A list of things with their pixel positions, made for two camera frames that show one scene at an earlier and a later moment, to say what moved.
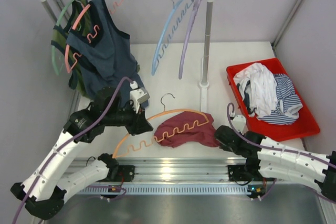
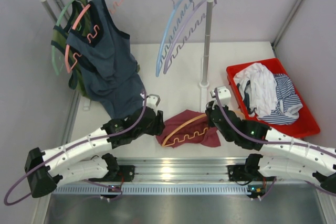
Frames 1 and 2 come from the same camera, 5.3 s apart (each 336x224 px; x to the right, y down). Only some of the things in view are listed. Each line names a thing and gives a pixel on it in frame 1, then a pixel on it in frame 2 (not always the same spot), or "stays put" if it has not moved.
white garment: x=262 y=88 stays put
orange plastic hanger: x=166 y=131 → x=180 y=128
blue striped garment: x=289 y=104 stays put
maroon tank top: x=187 y=128 stays put
